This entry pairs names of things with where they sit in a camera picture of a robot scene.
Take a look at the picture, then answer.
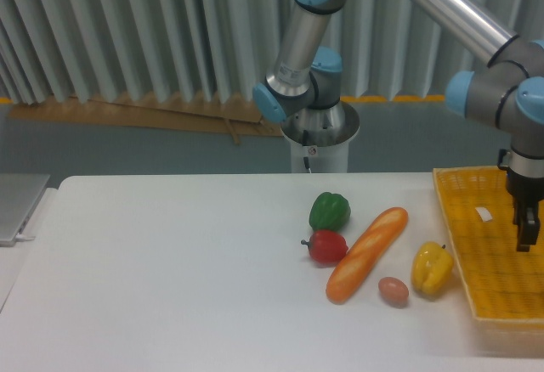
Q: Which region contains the yellow toy bell pepper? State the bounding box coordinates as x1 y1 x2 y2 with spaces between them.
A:
411 241 454 296

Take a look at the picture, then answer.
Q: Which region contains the brown toy egg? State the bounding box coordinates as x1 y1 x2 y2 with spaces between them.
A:
378 277 409 306

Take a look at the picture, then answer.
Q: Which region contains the yellow woven basket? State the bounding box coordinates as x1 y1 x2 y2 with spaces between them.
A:
433 166 543 328

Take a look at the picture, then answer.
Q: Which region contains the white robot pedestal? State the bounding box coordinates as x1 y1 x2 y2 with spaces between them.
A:
280 101 360 173

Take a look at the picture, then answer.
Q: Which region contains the silver laptop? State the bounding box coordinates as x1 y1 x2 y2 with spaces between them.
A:
1 173 50 247

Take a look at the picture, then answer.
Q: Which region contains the red toy bell pepper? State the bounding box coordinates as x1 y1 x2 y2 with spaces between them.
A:
300 229 349 265

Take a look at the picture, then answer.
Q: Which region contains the green toy bell pepper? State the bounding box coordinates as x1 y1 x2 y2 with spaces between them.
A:
309 192 351 232

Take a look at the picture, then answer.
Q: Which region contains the grey pleated curtain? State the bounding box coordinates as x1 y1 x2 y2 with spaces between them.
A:
0 0 544 104

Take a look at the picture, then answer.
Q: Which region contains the brown cardboard sheet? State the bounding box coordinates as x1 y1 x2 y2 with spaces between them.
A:
8 91 281 144

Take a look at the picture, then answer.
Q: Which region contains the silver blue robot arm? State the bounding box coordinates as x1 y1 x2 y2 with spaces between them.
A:
252 0 543 252

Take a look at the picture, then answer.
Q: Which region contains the toy baguette bread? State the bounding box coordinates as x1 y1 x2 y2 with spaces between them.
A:
326 207 409 304

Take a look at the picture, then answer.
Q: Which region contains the white label tag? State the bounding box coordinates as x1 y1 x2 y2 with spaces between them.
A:
475 206 493 223

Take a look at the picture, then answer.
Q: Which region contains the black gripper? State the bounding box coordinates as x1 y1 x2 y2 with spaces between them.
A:
506 168 544 252

